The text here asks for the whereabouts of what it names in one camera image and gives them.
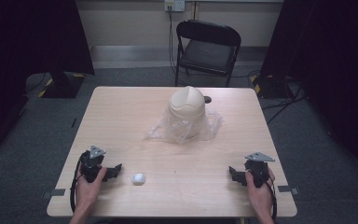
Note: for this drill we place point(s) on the beige dome-lid trash can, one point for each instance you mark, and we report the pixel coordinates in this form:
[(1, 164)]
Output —
[(187, 109)]

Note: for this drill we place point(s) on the person's left hand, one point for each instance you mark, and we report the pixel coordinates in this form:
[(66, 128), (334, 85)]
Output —
[(88, 189)]

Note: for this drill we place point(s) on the clear plastic bag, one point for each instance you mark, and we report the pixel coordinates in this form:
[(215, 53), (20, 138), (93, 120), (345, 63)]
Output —
[(164, 130)]

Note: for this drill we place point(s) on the black stand base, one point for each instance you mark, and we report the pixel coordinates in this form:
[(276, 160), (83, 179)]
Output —
[(62, 85), (272, 87)]

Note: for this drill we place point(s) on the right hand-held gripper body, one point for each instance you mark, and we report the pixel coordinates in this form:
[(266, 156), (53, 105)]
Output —
[(258, 169)]

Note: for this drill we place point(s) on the small dark round object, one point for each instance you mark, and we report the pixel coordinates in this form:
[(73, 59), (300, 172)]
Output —
[(207, 99)]

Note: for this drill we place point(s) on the white wall outlet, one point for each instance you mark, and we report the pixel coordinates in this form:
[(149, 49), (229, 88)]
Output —
[(174, 5)]

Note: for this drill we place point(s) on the grey tape strip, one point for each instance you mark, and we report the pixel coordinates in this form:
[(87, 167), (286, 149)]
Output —
[(54, 193), (288, 189)]

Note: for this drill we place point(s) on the dark curtain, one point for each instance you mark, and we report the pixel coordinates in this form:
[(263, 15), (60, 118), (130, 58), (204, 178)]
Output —
[(28, 46), (332, 62)]

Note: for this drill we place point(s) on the black folding chair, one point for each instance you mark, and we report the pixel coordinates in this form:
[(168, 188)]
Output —
[(206, 53)]

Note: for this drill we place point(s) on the person's right hand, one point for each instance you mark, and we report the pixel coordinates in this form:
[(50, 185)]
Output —
[(259, 194)]

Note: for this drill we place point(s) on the white paper ball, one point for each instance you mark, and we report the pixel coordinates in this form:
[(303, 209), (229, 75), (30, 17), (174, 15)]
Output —
[(138, 178)]

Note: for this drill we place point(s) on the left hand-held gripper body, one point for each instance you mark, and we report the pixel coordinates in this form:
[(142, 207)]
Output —
[(92, 161)]

